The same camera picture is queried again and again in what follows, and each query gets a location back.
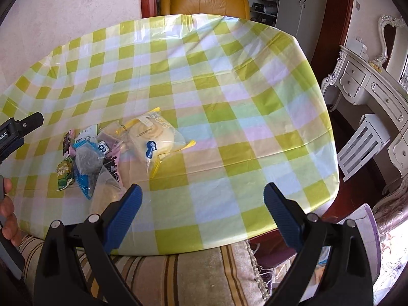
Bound blue dark snack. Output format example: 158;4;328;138
73;140;105;200

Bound translucent cereal bar packet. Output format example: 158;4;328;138
89;167;126;214

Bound small white blue candy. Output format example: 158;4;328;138
97;140;111;156

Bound round bread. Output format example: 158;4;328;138
114;107;196;178

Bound person's left hand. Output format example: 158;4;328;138
1;177;22;247

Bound white purple cardboard box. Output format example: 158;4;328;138
318;202;382;294

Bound green gold candy packet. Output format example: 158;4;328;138
56;157;75;191

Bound pink black snack packet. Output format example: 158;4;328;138
97;140;123;186

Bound white slatted stool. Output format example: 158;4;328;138
337;113;391;182

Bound ornate white dressing table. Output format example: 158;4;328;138
321;46;407;196

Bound yellow leather armchair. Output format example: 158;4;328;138
159;0;250;20

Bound white box on dresser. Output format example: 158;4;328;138
346;37;369;61

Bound ornate white mirror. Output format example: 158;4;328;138
372;15;407;96

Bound white wardrobe cabinet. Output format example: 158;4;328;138
276;0;327;61

